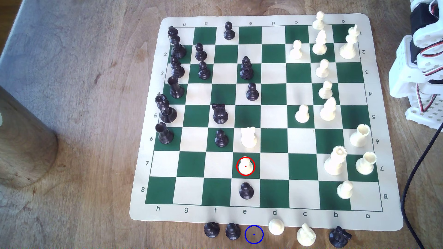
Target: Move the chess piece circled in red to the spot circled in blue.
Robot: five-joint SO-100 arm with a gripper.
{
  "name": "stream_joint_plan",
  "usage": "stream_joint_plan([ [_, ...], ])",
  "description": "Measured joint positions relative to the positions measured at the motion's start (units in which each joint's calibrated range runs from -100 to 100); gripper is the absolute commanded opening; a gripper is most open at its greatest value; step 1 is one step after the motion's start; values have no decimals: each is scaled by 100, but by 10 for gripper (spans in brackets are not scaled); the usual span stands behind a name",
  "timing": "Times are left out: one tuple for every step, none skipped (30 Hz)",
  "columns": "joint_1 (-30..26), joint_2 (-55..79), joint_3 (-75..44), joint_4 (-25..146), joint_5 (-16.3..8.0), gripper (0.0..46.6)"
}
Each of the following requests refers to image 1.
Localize white chess rook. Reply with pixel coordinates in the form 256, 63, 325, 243
350, 124, 371, 148
355, 151, 377, 175

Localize white chess queen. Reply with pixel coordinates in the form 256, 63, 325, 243
324, 145, 347, 176

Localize white chess king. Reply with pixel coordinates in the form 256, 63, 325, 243
339, 24, 360, 59

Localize black chess bishop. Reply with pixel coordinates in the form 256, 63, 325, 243
240, 56, 254, 80
170, 55, 186, 79

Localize black chess rook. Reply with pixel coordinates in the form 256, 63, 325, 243
155, 122, 174, 145
168, 76, 185, 99

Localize black chess knight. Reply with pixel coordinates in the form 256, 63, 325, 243
329, 226, 352, 248
212, 103, 229, 125

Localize green and cream chess mat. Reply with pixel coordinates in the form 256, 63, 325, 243
129, 13, 404, 231

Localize black chess pawn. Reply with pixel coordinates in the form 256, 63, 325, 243
225, 223, 241, 240
223, 21, 236, 40
198, 61, 211, 80
239, 182, 254, 200
195, 43, 207, 62
204, 222, 220, 238
246, 83, 259, 101
215, 129, 229, 148

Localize white chess knight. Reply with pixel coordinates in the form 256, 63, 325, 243
296, 223, 317, 247

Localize white chess bishop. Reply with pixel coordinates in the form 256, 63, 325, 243
312, 29, 327, 56
320, 97, 337, 122

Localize black chess king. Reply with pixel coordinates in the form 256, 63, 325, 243
168, 26, 187, 59

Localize round wooden post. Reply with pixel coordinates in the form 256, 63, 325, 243
0, 85, 59, 189

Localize black chess queen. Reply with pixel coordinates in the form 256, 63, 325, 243
155, 94, 178, 124

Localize red black servo wires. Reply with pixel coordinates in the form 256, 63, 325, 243
415, 43, 443, 113

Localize black power cable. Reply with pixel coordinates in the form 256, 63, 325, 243
401, 121, 443, 249

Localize white rook e6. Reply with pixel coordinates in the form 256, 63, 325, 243
240, 127, 257, 148

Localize white chess pawn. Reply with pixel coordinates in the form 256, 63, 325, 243
312, 11, 326, 30
239, 157, 254, 175
295, 104, 310, 124
268, 219, 285, 236
289, 40, 303, 59
318, 80, 333, 100
315, 59, 330, 78
337, 180, 354, 200

